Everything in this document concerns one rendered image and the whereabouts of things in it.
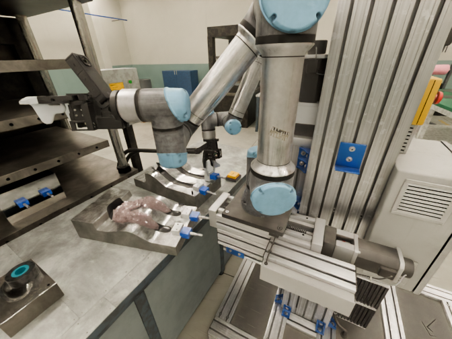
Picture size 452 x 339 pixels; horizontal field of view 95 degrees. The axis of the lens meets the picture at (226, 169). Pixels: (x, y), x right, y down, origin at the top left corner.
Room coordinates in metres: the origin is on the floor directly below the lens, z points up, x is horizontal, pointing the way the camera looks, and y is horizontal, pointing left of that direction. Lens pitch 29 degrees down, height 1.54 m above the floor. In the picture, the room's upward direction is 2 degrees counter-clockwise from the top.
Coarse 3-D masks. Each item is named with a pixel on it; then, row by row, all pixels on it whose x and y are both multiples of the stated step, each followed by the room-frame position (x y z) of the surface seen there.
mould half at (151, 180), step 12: (156, 168) 1.27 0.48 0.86; (192, 168) 1.21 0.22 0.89; (144, 180) 1.11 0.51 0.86; (156, 180) 1.03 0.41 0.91; (168, 180) 1.05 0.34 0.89; (180, 180) 1.06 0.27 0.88; (192, 180) 1.05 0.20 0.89; (204, 180) 1.04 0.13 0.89; (216, 180) 1.06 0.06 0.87; (156, 192) 1.04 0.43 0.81; (168, 192) 0.99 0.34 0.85; (180, 192) 0.94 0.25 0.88; (192, 204) 0.90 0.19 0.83
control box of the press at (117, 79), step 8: (104, 72) 1.54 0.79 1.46; (112, 72) 1.58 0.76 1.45; (120, 72) 1.64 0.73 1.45; (128, 72) 1.69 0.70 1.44; (136, 72) 1.75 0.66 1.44; (104, 80) 1.52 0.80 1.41; (112, 80) 1.57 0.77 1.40; (120, 80) 1.62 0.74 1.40; (128, 80) 1.67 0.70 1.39; (136, 80) 1.74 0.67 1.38; (112, 88) 1.56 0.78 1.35; (120, 88) 1.61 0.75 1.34; (128, 88) 1.67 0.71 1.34; (136, 88) 1.72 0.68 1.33; (128, 128) 1.65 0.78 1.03; (128, 136) 1.63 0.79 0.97; (128, 144) 1.64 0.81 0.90; (136, 144) 1.68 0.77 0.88; (136, 160) 1.64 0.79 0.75
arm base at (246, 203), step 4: (248, 188) 0.60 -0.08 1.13; (244, 192) 0.62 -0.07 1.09; (248, 192) 0.60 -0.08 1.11; (244, 196) 0.61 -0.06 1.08; (248, 196) 0.59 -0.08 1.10; (244, 200) 0.61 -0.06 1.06; (248, 200) 0.58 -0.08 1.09; (244, 204) 0.59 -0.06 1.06; (248, 204) 0.58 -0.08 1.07; (244, 208) 0.59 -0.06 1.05; (248, 208) 0.57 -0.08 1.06; (252, 208) 0.56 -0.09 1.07; (248, 212) 0.57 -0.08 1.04; (252, 212) 0.56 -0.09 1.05; (256, 212) 0.55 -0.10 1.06; (256, 216) 0.55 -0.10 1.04; (260, 216) 0.55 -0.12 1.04; (264, 216) 0.55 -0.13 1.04; (268, 216) 0.55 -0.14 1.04
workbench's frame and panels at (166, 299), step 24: (192, 240) 0.81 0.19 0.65; (216, 240) 1.00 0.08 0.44; (168, 264) 0.65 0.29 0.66; (192, 264) 0.79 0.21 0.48; (216, 264) 0.98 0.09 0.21; (144, 288) 0.53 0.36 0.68; (168, 288) 0.63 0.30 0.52; (192, 288) 0.76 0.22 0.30; (120, 312) 0.43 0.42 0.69; (144, 312) 0.50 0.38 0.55; (168, 312) 0.59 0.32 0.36; (192, 312) 0.73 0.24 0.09; (96, 336) 0.33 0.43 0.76; (120, 336) 0.41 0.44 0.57; (144, 336) 0.47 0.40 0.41; (168, 336) 0.56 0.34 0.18
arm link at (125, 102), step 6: (120, 90) 0.49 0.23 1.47; (126, 90) 0.49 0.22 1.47; (132, 90) 0.49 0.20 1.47; (120, 96) 0.47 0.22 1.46; (126, 96) 0.47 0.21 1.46; (132, 96) 0.47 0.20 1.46; (120, 102) 0.47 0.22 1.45; (126, 102) 0.47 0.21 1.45; (132, 102) 0.47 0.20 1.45; (120, 108) 0.46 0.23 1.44; (126, 108) 0.46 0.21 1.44; (132, 108) 0.46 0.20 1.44; (120, 114) 0.47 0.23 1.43; (126, 114) 0.47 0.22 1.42; (132, 114) 0.47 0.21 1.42; (126, 120) 0.48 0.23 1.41; (132, 120) 0.48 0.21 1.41; (138, 120) 0.48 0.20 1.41
